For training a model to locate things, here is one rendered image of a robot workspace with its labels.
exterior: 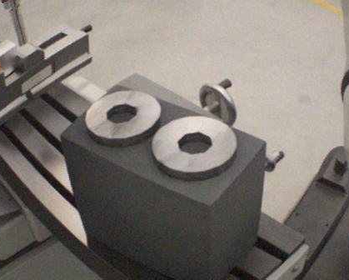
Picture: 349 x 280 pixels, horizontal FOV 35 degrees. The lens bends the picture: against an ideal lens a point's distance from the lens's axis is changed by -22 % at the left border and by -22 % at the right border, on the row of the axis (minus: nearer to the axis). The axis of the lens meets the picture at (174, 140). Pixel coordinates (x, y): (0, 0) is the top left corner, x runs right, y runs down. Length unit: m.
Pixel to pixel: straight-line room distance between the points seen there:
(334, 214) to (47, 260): 0.68
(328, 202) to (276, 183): 0.93
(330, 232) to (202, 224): 0.70
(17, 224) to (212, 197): 0.54
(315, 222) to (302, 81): 1.57
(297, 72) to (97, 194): 2.20
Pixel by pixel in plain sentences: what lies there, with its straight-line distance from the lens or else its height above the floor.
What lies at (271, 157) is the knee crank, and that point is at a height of 0.53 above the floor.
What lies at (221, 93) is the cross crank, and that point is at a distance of 1.57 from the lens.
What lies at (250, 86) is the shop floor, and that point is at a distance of 2.79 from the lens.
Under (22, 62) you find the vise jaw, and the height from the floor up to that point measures 1.02.
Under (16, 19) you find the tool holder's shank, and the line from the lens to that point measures 1.08.
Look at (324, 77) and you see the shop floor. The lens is 2.93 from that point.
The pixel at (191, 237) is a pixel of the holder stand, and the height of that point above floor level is 1.05.
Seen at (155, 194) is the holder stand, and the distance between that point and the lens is 0.72.
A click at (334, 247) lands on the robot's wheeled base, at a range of 1.35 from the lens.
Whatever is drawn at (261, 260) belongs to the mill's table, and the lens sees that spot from 0.86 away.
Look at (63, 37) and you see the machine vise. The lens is 1.29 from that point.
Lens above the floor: 1.59
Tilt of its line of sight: 39 degrees down
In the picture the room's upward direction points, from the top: 5 degrees counter-clockwise
